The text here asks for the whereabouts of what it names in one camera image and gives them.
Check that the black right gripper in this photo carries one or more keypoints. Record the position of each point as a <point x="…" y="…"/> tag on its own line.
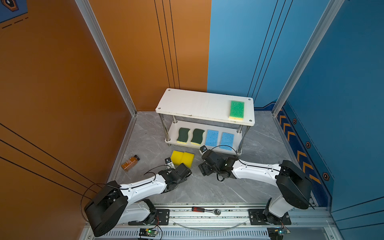
<point x="202" y="168"/>

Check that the blue cellulose sponge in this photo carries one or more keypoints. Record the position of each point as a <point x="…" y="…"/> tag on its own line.
<point x="212" y="138"/>
<point x="227" y="141"/>

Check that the green yellow wavy sponge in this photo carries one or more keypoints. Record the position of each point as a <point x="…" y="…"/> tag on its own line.
<point x="183" y="135"/>
<point x="197" y="138"/>

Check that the light green sponge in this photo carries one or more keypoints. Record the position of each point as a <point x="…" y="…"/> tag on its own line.
<point x="237" y="110"/>

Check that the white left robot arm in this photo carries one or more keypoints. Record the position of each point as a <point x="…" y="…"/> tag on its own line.
<point x="118" y="204"/>

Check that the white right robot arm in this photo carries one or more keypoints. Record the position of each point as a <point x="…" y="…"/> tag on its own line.
<point x="294" y="186"/>

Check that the white two-tier shelf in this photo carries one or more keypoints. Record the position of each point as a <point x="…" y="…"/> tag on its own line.
<point x="206" y="111"/>

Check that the yellow foam sponge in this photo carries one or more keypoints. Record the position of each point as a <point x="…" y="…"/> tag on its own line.
<point x="176" y="157"/>
<point x="187" y="159"/>

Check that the amber small bottle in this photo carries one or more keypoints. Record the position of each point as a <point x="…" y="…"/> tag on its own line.
<point x="130" y="163"/>

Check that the left green circuit board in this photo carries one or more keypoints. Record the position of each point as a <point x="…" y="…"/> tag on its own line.
<point x="148" y="233"/>

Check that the right circuit board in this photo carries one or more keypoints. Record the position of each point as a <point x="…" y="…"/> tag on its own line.
<point x="278" y="233"/>

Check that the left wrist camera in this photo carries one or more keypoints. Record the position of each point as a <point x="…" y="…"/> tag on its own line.
<point x="169" y="164"/>

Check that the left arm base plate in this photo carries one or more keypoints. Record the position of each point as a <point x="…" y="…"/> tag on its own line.
<point x="161" y="218"/>

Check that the red handled ratchet tool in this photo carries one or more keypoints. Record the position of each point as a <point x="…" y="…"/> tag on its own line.
<point x="216" y="212"/>

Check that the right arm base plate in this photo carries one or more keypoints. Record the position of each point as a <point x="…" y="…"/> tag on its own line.
<point x="257" y="217"/>

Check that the aluminium front rail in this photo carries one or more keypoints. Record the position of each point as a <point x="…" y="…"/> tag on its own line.
<point x="233" y="223"/>

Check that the aluminium left corner post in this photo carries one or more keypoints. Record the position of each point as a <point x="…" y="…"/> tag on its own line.
<point x="101" y="42"/>

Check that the aluminium corner post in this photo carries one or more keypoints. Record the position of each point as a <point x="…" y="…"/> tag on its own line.
<point x="319" y="32"/>
<point x="101" y="42"/>

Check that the aluminium right corner post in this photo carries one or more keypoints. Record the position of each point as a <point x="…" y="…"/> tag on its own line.
<point x="319" y="32"/>

